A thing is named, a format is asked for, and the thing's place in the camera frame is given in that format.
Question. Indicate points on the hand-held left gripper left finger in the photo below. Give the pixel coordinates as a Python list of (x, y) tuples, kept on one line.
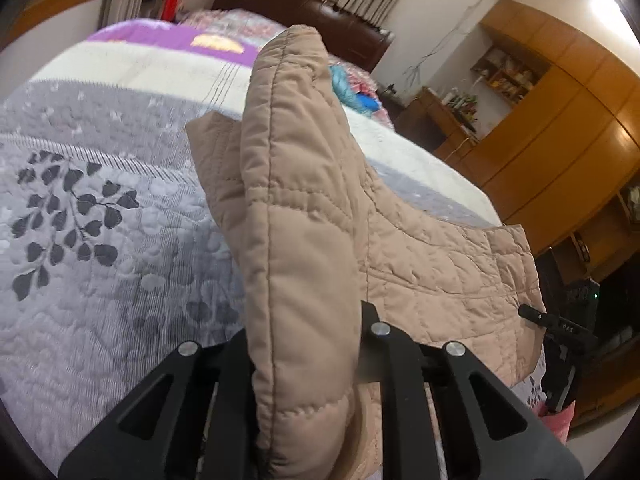
[(230, 400)]

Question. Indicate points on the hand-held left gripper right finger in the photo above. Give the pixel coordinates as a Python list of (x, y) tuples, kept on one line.
[(370, 330)]

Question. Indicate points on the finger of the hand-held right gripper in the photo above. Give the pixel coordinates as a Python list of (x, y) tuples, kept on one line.
[(532, 314)]

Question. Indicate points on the beige quilted coat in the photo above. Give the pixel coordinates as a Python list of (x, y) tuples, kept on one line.
[(310, 220)]

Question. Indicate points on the wooden wardrobe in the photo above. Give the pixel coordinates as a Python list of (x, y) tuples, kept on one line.
[(560, 135)]

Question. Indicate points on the grey floral bedspread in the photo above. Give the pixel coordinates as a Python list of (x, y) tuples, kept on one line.
[(115, 220)]

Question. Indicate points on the wooden desk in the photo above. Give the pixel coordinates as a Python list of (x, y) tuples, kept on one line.
[(430, 120)]

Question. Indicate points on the dark wooden nightstand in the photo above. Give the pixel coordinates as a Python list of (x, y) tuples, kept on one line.
[(390, 97)]

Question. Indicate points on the cluttered shelf items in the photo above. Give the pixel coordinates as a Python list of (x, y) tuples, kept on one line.
[(507, 75)]

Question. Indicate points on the blue garment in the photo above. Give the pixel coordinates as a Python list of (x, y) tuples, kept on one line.
[(350, 90)]

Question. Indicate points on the dark wooden headboard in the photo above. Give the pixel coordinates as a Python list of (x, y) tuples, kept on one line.
[(300, 5)]

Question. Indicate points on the purple floral bed sheet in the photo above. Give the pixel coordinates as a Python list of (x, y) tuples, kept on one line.
[(150, 35)]

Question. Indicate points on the large side window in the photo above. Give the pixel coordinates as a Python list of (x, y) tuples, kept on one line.
[(50, 5)]

